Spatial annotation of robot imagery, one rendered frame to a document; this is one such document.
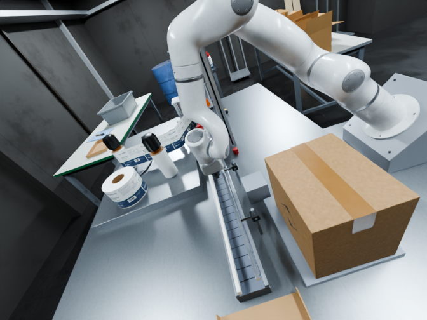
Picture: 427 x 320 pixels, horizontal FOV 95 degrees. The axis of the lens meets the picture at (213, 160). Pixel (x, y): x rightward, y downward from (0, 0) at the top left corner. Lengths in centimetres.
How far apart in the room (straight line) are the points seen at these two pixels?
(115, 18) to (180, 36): 536
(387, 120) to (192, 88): 73
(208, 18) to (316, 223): 56
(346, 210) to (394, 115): 54
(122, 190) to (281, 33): 99
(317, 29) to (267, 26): 187
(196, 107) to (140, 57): 530
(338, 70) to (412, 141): 42
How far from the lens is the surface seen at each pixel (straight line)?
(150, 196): 120
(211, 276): 84
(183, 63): 63
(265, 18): 70
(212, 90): 115
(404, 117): 104
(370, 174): 63
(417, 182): 105
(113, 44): 606
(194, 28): 62
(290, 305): 76
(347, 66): 73
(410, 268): 84
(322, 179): 61
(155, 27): 573
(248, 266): 76
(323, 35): 259
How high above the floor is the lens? 157
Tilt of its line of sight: 36 degrees down
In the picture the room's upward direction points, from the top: 25 degrees counter-clockwise
